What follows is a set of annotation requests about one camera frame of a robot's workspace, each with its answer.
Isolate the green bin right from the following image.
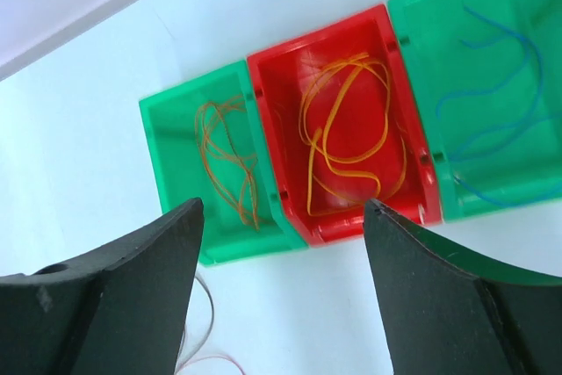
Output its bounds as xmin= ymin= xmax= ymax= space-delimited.
xmin=387 ymin=0 xmax=561 ymax=221

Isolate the blue wire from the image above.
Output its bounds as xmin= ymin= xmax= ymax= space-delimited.
xmin=436 ymin=5 xmax=562 ymax=209

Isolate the pink wire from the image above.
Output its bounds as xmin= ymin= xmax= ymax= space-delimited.
xmin=175 ymin=276 xmax=247 ymax=375

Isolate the brown orange wire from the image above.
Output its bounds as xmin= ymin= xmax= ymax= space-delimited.
xmin=194 ymin=94 xmax=261 ymax=231

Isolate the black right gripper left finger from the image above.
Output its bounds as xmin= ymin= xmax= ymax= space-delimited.
xmin=1 ymin=198 xmax=205 ymax=374

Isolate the green bin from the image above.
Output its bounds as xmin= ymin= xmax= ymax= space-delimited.
xmin=139 ymin=61 xmax=306 ymax=265
xmin=387 ymin=0 xmax=561 ymax=221

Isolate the green bin left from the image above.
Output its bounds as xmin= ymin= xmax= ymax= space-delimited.
xmin=139 ymin=61 xmax=306 ymax=265

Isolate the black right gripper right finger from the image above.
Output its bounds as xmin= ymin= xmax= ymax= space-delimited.
xmin=364 ymin=199 xmax=561 ymax=374

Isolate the red bin middle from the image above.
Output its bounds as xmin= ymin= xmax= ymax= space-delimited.
xmin=247 ymin=4 xmax=443 ymax=246

